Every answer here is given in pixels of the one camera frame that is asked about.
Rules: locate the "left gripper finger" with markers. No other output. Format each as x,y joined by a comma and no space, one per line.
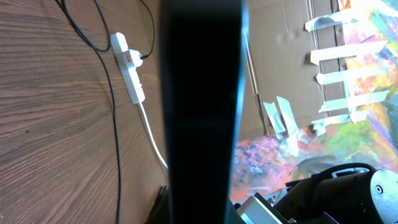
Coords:
160,211

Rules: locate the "blue Samsung Galaxy smartphone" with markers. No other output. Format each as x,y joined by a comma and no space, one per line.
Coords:
201,55

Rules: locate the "white charger plug adapter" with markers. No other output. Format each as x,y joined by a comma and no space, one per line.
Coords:
132,58

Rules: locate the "white power strip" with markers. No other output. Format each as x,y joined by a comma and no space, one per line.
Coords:
130,75

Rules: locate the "colourful painted floor sheet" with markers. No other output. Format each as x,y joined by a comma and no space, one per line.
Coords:
361,125

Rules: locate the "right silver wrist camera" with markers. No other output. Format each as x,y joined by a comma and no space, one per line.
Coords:
260,210

